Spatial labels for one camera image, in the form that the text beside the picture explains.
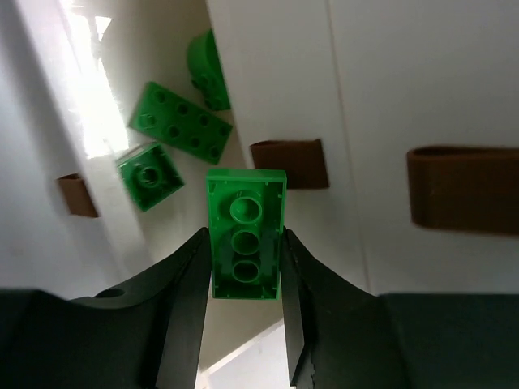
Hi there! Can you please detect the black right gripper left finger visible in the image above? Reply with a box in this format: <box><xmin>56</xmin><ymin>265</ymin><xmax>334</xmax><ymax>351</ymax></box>
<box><xmin>1</xmin><ymin>228</ymin><xmax>211</xmax><ymax>388</ymax></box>

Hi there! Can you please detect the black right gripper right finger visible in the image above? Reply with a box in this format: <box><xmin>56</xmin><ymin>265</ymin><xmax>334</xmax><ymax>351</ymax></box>
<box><xmin>280</xmin><ymin>230</ymin><xmax>518</xmax><ymax>388</ymax></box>

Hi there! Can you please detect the green long lego brick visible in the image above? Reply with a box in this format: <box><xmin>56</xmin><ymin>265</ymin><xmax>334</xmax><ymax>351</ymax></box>
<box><xmin>206</xmin><ymin>169</ymin><xmax>287</xmax><ymax>300</ymax></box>

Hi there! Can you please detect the white three-drawer storage box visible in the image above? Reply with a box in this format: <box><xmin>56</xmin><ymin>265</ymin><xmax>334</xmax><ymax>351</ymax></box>
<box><xmin>208</xmin><ymin>1</ymin><xmax>518</xmax><ymax>294</ymax></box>

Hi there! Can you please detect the white bottom drawer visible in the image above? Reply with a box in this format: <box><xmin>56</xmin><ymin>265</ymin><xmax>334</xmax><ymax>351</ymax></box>
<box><xmin>0</xmin><ymin>0</ymin><xmax>285</xmax><ymax>365</ymax></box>

